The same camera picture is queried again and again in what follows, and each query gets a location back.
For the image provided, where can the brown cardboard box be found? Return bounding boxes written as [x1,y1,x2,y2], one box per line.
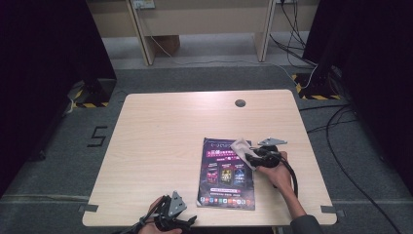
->
[152,34,181,57]

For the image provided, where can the long black floor cable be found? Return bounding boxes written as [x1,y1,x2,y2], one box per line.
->
[325,104,403,234]

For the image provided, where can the person's left hand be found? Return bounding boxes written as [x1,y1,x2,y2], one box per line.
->
[138,195,183,234]

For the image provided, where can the beige desk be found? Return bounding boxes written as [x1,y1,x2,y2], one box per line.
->
[87,0,320,67]

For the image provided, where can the white power strip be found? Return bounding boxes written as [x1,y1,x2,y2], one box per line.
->
[131,0,156,10]

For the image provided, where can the stand base with hazard tape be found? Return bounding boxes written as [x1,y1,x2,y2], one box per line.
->
[69,77,118,109]
[291,66,342,101]

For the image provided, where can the dark curtain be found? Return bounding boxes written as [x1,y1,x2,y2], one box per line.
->
[303,0,413,189]
[0,0,117,196]

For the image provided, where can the grey tape piece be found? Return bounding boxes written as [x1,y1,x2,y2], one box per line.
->
[320,205,346,218]
[78,204,99,214]

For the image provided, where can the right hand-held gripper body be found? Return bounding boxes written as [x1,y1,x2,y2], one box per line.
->
[252,137,288,169]

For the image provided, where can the bundle of black cables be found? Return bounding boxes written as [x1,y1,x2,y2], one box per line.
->
[269,0,318,67]

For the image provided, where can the person's right hand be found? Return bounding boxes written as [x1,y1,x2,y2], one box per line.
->
[256,150,294,197]

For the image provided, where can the left hand-held gripper black cable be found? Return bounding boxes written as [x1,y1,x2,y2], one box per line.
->
[111,196,171,234]

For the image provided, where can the long white cable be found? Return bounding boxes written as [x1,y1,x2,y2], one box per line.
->
[137,6,319,91]

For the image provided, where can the hand-held gripper black cable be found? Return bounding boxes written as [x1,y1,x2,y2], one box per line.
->
[279,155,299,198]
[111,196,171,234]

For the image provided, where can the right hand-held gripper black cable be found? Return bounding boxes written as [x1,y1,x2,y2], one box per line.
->
[279,155,299,198]

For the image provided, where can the red magazine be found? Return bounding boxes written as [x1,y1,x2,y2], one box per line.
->
[196,136,256,212]

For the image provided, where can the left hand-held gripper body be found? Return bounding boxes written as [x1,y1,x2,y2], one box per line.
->
[154,190,188,232]

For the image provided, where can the short black floor cable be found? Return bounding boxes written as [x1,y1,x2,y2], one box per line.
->
[306,118,358,135]

